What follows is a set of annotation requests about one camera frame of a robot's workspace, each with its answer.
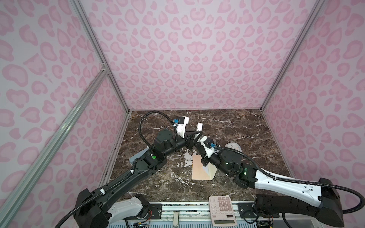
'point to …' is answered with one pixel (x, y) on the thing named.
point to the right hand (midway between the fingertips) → (196, 142)
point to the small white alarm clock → (234, 145)
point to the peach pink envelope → (201, 172)
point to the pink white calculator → (222, 212)
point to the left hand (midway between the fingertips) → (202, 131)
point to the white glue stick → (199, 126)
